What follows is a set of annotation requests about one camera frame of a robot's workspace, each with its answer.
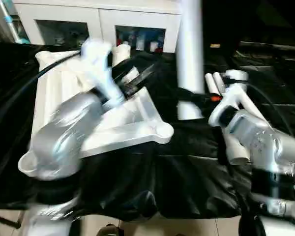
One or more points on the white glass-door cabinet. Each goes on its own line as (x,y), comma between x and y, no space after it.
(103,17)

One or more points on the white plastic table top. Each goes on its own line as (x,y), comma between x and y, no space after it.
(132,125)

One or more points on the black plastic mat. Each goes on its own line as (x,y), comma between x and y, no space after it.
(177,167)

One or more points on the white plastic table leg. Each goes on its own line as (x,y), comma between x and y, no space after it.
(219,82)
(189,49)
(237,150)

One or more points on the small yellow label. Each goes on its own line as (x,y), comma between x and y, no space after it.
(215,45)

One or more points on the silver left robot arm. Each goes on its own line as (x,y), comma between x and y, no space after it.
(64,132)

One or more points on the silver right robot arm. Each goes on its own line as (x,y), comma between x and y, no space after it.
(265,142)

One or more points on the white pole with blue band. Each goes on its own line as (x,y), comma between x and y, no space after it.
(12,22)

